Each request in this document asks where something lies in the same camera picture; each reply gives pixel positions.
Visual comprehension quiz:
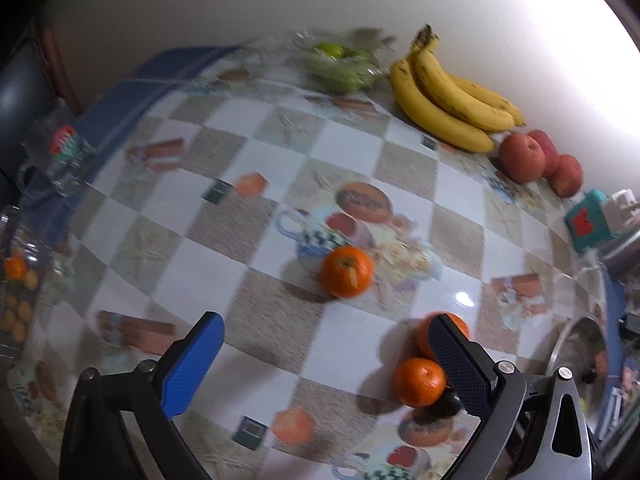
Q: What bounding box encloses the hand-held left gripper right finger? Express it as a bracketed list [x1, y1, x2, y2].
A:
[428, 312, 596, 480]

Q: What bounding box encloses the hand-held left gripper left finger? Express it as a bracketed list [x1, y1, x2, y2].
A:
[59, 311, 226, 480]

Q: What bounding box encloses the dark plum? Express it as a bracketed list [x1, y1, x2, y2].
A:
[430, 387, 466, 418]

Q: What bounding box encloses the stainless steel bowl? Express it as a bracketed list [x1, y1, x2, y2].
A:
[547, 315, 608, 426]

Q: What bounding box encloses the tangerine with stem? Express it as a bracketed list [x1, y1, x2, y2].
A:
[320, 246, 375, 299]

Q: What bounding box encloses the checkered printed tablecloth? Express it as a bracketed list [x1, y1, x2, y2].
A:
[5, 65, 611, 480]

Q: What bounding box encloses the black power adapter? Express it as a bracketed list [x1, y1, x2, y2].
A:
[620, 312, 640, 346]

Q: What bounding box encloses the clear box of small oranges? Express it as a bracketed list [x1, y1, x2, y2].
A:
[0, 205, 56, 361]

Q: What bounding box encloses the teal box with red mark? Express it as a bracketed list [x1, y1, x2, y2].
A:
[565, 190, 626, 253]

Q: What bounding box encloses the stainless steel kettle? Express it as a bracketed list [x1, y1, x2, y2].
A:
[597, 227, 640, 281]

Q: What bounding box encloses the red apple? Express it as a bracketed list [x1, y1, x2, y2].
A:
[498, 132, 547, 184]
[527, 130, 561, 178]
[550, 154, 584, 199]

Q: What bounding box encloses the yellow banana bunch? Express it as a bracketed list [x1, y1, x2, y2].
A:
[389, 24, 527, 154]

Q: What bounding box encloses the glass mug with red label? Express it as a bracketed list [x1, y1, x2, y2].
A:
[15, 105, 96, 198]

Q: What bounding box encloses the blue striped cloth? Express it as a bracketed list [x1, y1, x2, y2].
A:
[20, 46, 241, 211]

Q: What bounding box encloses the plastic bag of green fruit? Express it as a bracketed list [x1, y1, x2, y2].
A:
[280, 27, 396, 95]

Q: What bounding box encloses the dark grey chair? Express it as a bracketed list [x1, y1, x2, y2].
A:
[0, 20, 83, 181]

